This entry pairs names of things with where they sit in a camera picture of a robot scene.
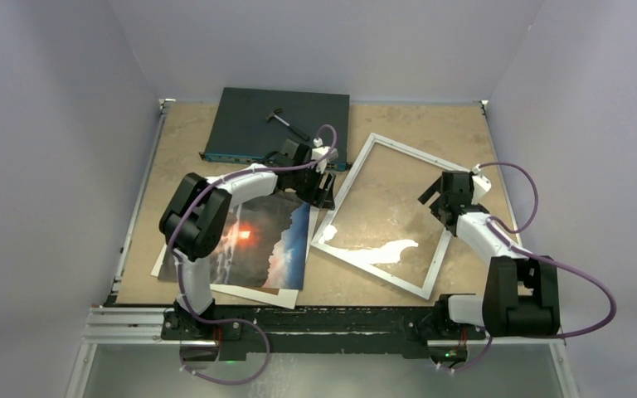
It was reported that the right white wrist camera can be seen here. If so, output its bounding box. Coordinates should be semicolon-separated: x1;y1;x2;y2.
470;164;492;205

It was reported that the landscape photo print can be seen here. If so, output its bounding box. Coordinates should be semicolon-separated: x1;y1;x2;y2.
158;189;314;291

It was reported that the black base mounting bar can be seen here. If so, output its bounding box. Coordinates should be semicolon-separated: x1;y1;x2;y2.
161;304;486;361

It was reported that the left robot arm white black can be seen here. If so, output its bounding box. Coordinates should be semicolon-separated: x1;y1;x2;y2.
158;138;338;339

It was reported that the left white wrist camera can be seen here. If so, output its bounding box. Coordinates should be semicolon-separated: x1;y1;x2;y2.
310;138;338;172

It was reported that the white picture frame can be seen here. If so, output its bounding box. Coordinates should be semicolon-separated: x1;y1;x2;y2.
312;133;462;299

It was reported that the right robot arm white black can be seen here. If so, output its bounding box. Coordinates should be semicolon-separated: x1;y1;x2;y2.
418;171;560;337

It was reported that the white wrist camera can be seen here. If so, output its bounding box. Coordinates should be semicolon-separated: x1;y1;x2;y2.
310;138;338;172
470;164;492;205

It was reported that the small black-handled hammer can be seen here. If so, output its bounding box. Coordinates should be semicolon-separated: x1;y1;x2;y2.
265;108;310;142

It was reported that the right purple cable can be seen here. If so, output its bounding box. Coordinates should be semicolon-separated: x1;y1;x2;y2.
434;162;619;376

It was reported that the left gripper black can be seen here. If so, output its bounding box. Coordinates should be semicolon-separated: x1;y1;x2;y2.
290;162;334;209

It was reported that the dark network switch box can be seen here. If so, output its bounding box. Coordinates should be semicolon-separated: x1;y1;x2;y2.
200;87;350;172

